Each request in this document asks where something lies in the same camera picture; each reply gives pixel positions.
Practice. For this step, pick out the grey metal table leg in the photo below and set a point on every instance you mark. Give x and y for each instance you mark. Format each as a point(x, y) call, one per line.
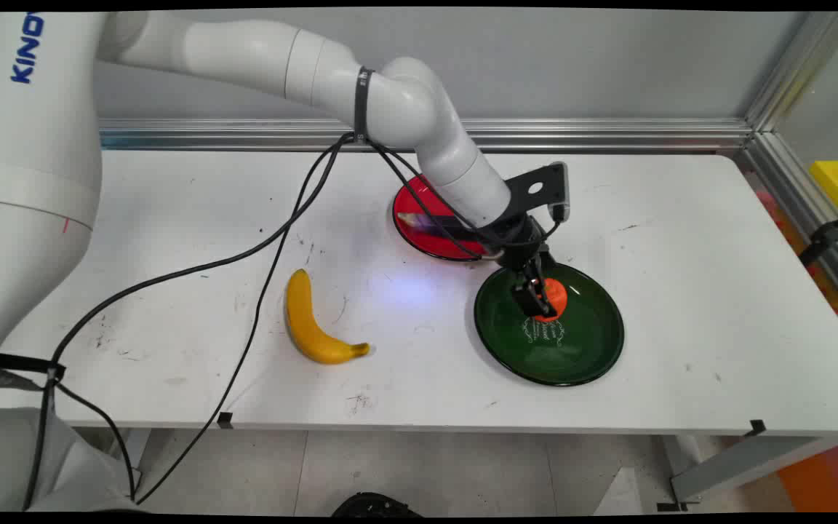
point(739, 466)

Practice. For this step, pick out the purple toy eggplant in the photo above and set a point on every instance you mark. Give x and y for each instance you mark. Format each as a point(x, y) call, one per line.
point(419, 218)

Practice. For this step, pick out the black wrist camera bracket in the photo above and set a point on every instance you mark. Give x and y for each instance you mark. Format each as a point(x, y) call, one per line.
point(544, 185)

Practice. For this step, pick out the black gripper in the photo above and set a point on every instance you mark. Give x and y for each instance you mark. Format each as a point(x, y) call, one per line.
point(517, 240)

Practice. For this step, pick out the orange toy mandarin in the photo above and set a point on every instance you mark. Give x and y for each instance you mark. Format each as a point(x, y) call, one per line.
point(557, 297)

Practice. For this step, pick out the upright aluminium frame post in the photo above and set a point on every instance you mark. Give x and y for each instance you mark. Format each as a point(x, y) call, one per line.
point(801, 69)

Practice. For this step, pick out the red round plate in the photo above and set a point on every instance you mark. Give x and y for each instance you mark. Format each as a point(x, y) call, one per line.
point(419, 236)

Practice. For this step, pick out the black object on floor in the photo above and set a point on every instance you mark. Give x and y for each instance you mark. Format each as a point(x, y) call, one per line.
point(375, 506)

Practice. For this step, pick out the dark green round plate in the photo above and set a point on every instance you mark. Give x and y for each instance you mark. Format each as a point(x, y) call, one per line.
point(579, 342)

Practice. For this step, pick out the small black edge clip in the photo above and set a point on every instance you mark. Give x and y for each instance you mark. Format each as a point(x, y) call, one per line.
point(757, 427)
point(225, 420)

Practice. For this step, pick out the slanted aluminium frame rail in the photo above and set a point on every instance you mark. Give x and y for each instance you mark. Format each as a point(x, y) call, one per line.
point(804, 211)

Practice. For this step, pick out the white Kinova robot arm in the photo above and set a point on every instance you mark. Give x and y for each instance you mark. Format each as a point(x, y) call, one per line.
point(33, 145)

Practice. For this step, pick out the horizontal aluminium frame rail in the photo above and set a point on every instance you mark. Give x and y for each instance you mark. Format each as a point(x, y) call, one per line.
point(608, 135)

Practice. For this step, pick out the orange box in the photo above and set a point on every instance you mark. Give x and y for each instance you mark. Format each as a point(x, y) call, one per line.
point(826, 477)

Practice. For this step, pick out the yellow toy banana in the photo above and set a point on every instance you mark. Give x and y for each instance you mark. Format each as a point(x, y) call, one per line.
point(306, 324)

